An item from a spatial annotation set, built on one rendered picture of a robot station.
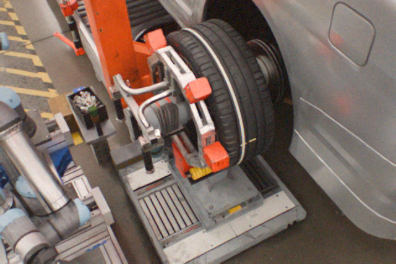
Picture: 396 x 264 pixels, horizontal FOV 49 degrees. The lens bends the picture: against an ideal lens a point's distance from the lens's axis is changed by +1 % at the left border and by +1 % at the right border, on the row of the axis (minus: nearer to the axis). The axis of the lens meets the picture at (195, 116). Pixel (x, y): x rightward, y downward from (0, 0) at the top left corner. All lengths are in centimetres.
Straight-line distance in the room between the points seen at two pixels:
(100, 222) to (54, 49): 237
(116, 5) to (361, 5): 116
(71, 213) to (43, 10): 331
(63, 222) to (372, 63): 98
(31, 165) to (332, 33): 96
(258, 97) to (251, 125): 11
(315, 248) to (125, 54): 144
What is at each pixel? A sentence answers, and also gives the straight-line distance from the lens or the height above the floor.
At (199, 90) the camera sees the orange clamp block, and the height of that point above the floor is 114.
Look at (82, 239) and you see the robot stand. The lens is 185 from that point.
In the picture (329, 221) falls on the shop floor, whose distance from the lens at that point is 266.
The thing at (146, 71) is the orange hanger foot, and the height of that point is 71.
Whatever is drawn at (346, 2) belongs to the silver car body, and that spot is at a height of 155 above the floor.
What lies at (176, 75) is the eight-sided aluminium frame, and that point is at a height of 112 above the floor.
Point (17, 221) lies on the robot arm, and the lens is 126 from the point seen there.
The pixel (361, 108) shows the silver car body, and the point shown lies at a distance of 143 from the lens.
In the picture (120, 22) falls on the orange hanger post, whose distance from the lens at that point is 214.
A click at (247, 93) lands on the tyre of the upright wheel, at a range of 171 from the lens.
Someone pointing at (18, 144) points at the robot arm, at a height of 134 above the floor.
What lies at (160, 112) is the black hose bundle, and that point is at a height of 104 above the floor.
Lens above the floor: 225
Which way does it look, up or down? 47 degrees down
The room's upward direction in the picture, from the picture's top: 4 degrees counter-clockwise
